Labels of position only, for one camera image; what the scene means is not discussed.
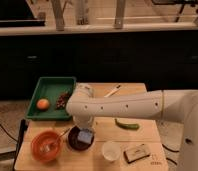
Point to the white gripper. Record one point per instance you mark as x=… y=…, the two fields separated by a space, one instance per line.
x=84 y=122

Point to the blue sponge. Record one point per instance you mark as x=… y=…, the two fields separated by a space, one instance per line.
x=85 y=136

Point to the purple bowl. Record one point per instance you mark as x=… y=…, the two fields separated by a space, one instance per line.
x=74 y=142

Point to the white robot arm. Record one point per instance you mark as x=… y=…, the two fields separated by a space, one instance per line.
x=171 y=105

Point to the orange bowl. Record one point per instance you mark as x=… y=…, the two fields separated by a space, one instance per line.
x=41 y=140

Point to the green plastic tray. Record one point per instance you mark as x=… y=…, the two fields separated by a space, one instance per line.
x=50 y=88

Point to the white cup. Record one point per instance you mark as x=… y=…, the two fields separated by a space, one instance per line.
x=111 y=151

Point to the orange fruit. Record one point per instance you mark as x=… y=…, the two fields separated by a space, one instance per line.
x=43 y=104

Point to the metal fork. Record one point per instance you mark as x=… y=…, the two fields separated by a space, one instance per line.
x=46 y=148

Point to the green chili pepper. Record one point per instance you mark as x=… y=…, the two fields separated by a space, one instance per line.
x=127 y=126

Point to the brown scrubbing block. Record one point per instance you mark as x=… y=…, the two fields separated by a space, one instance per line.
x=136 y=153

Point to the white handled dish brush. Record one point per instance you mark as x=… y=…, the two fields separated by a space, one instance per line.
x=113 y=91

